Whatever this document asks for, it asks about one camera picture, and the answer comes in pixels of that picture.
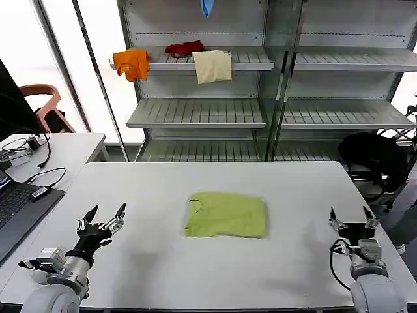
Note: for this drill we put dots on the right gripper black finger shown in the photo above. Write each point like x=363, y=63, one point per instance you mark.
x=335, y=222
x=371, y=220

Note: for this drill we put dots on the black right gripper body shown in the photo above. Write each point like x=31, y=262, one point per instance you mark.
x=356, y=231

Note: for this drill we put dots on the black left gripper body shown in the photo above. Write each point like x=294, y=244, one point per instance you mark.
x=89, y=236

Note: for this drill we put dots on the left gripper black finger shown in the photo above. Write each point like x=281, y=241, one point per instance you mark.
x=87, y=217
x=116, y=221

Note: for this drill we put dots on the green t-shirt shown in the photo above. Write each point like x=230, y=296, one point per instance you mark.
x=228, y=215

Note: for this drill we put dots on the grey usb dongle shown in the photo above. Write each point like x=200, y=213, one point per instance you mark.
x=41, y=192

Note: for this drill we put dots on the black office chair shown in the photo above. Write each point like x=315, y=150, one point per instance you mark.
x=374, y=156

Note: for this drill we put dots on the black laptop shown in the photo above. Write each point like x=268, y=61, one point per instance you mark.
x=19, y=208

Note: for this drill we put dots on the white side desk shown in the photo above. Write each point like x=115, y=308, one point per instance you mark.
x=78, y=146

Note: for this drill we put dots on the black power adapter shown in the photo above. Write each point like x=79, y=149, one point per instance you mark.
x=32, y=143

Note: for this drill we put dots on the black metal stand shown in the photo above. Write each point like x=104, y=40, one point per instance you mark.
x=411, y=124

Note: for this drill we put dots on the empty grey shelf rack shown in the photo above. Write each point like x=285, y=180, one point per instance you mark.
x=342, y=114

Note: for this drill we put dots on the brown wooden chair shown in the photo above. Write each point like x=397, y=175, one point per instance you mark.
x=45, y=98

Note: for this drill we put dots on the grey shelf rack with clothes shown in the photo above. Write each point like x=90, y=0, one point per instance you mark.
x=195, y=114

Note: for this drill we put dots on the black monitor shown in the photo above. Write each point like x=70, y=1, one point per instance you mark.
x=11, y=104

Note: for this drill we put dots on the dark window frame post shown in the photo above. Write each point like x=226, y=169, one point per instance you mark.
x=101, y=81
x=62, y=65

